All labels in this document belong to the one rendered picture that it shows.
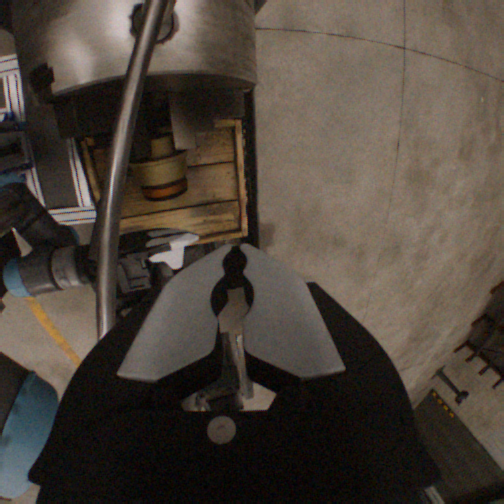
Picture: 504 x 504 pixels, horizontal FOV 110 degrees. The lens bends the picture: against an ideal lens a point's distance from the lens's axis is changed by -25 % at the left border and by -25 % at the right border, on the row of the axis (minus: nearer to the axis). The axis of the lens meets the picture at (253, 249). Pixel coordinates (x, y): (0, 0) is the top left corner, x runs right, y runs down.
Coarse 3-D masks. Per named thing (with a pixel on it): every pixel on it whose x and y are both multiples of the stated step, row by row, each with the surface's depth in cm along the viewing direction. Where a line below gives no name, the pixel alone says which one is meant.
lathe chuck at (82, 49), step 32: (64, 0) 12; (96, 0) 12; (128, 0) 13; (192, 0) 15; (224, 0) 17; (32, 32) 13; (64, 32) 13; (96, 32) 14; (128, 32) 14; (192, 32) 17; (224, 32) 19; (32, 64) 15; (64, 64) 15; (96, 64) 15; (160, 64) 17; (192, 64) 18; (224, 64) 20; (256, 64) 26; (32, 96) 17; (160, 96) 33
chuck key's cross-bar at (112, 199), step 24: (168, 0) 10; (144, 24) 10; (144, 48) 11; (144, 72) 11; (120, 96) 11; (120, 120) 11; (120, 144) 12; (120, 168) 12; (120, 192) 12; (120, 216) 13; (96, 288) 13; (96, 312) 13
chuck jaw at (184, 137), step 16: (176, 96) 29; (192, 96) 29; (208, 96) 30; (224, 96) 30; (240, 96) 30; (176, 112) 30; (192, 112) 30; (208, 112) 31; (224, 112) 31; (240, 112) 31; (176, 128) 31; (192, 128) 31; (208, 128) 32; (176, 144) 32; (192, 144) 32
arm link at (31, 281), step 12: (36, 252) 35; (48, 252) 34; (12, 264) 32; (24, 264) 32; (36, 264) 32; (48, 264) 33; (12, 276) 31; (24, 276) 31; (36, 276) 32; (48, 276) 33; (12, 288) 31; (24, 288) 32; (36, 288) 33; (48, 288) 34; (60, 288) 35
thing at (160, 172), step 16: (160, 144) 31; (144, 160) 31; (160, 160) 30; (176, 160) 32; (144, 176) 32; (160, 176) 32; (176, 176) 33; (144, 192) 34; (160, 192) 33; (176, 192) 35
